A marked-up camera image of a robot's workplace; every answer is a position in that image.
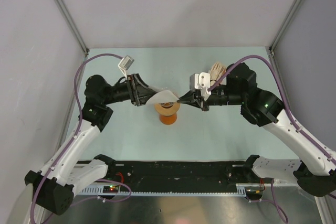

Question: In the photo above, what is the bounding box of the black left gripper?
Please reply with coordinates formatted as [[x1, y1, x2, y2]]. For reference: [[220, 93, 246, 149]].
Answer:
[[102, 73, 163, 106]]

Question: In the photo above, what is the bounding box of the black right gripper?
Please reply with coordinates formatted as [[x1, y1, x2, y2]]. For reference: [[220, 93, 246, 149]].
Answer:
[[177, 85, 244, 111]]

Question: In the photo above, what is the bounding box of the white paper coffee filter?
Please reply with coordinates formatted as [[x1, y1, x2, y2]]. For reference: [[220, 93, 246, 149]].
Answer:
[[146, 86, 179, 105]]

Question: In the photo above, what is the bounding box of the orange carafe with wooden collar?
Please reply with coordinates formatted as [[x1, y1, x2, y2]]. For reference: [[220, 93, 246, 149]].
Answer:
[[154, 102, 180, 125]]

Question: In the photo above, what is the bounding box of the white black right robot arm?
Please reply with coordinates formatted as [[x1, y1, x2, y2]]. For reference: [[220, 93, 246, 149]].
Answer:
[[178, 63, 335, 197]]

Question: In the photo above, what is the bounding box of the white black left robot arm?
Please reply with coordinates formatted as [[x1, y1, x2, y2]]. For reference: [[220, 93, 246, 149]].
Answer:
[[25, 74, 158, 216]]

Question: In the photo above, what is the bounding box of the orange coffee filter package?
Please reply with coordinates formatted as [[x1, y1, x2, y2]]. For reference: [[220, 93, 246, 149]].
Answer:
[[208, 62, 226, 85]]

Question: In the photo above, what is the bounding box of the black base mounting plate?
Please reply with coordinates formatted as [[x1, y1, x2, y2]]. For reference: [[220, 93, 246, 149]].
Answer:
[[104, 161, 271, 193]]

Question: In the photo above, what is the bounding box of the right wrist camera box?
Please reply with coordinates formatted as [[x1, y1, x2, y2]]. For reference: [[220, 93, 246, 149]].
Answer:
[[190, 72, 211, 98]]

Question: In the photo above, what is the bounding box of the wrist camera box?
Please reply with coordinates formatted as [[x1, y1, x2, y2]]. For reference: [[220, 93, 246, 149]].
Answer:
[[190, 72, 211, 98], [118, 55, 134, 78]]

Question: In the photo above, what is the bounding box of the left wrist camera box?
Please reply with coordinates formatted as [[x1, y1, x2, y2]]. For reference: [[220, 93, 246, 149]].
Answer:
[[118, 55, 134, 78]]

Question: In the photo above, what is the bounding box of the grey aluminium frame rail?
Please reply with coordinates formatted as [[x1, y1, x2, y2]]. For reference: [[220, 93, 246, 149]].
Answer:
[[54, 0, 89, 57]]

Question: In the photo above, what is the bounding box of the white slotted cable duct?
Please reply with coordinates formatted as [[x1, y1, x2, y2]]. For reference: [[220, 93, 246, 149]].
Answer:
[[78, 184, 247, 197]]

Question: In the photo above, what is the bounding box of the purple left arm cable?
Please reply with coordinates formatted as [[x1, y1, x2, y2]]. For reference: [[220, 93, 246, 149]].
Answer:
[[30, 53, 132, 224]]

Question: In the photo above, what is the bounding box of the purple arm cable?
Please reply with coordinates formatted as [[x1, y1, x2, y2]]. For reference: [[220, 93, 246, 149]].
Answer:
[[208, 55, 336, 221], [30, 53, 132, 224]]

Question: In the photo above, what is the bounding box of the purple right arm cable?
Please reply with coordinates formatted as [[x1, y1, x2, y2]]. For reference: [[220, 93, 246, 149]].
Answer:
[[208, 55, 336, 221]]

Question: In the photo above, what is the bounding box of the right grey frame post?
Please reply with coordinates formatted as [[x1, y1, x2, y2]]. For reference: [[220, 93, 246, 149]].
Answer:
[[269, 0, 305, 54]]

